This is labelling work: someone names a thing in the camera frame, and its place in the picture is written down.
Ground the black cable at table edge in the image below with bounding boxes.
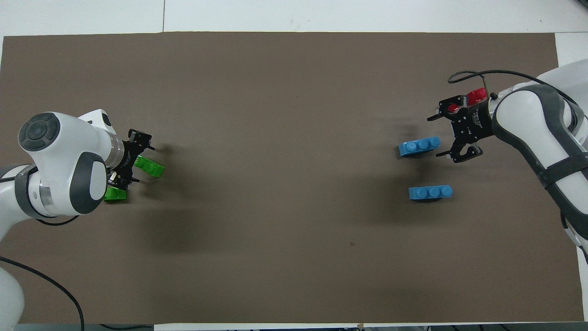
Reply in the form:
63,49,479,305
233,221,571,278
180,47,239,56
99,323,154,331

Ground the blue three-stud brick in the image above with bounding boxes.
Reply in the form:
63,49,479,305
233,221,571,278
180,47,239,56
408,185,453,201
398,137,441,158

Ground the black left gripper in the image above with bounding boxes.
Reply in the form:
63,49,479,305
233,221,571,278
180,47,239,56
108,130,156,191

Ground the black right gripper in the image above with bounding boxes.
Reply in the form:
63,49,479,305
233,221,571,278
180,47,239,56
427,94,494,164

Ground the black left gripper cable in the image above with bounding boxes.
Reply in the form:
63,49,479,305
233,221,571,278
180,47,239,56
0,214,85,331

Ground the brown paper mat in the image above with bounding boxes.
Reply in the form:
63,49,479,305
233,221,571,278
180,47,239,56
0,31,585,325

